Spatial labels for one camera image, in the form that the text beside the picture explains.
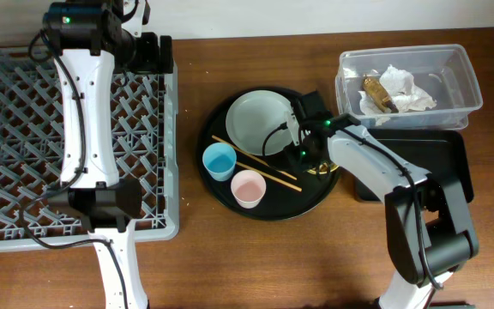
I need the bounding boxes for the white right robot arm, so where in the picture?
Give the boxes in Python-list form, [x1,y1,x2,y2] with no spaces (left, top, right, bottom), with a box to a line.
[285,92,479,308]

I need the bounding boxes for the grey dishwasher rack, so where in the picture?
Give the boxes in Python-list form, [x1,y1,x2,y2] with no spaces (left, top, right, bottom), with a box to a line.
[0,48,179,252]

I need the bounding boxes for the light blue cup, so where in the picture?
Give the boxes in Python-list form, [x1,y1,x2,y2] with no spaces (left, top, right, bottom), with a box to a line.
[202,142,237,182]

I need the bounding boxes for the black rectangular tray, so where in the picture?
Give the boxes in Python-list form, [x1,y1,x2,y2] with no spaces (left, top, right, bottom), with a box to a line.
[369,129,474,203]

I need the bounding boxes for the yellow bowl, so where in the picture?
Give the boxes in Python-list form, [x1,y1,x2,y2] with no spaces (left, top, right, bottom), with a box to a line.
[307,161,338,175]

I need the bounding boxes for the pink cup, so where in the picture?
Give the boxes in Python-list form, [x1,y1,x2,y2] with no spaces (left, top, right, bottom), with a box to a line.
[231,170,267,209]

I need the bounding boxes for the white tissue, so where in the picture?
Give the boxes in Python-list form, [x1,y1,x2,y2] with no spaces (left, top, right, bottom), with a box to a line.
[358,64,437,126]

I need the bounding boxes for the clear plastic bin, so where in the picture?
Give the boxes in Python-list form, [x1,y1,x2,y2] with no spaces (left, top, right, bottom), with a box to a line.
[335,45,483,130]

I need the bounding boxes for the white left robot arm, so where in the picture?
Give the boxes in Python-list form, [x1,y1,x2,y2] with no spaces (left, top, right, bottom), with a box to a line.
[40,1,173,308]

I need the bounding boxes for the round black tray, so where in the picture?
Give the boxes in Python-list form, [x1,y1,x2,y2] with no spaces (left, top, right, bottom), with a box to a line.
[196,89,340,221]

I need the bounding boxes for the upper wooden chopstick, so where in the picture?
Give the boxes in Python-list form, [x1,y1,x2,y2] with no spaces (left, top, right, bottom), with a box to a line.
[211,135,298,180]

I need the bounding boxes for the grey round plate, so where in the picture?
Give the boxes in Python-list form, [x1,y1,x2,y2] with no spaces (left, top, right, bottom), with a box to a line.
[226,90,299,156]

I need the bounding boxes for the lower wooden chopstick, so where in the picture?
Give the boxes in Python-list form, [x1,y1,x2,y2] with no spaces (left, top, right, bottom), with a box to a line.
[236,161,302,192]

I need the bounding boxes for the brown coffee sachet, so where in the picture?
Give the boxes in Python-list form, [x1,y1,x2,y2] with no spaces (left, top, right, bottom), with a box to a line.
[362,76,399,113]

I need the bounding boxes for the wooden chopstick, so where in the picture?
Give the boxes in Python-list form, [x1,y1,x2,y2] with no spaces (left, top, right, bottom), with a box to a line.
[236,161,302,192]
[211,135,298,180]

